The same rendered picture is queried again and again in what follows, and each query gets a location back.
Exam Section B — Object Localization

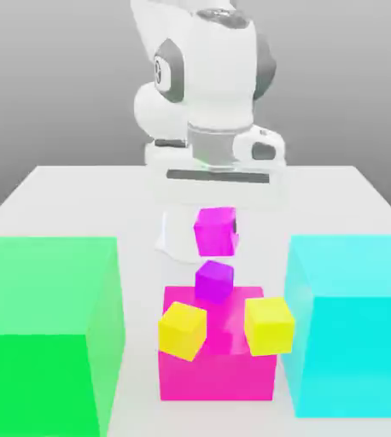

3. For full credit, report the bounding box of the large cyan box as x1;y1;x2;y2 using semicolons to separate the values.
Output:
281;234;391;420

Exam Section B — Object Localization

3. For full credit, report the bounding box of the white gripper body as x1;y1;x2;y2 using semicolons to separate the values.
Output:
152;166;285;208

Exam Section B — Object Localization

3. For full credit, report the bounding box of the small magenta cube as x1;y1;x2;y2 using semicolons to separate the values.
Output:
192;206;238;258

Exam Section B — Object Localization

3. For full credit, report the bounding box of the large green box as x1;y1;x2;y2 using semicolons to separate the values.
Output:
0;236;127;437

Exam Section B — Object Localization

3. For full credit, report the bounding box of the large pink box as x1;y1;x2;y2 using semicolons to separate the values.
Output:
157;285;279;403

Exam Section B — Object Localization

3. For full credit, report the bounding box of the small purple cube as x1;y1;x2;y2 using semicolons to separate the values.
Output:
194;259;235;306

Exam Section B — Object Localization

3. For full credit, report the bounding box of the small yellow cube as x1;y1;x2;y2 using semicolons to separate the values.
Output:
157;300;208;363
243;295;296;358

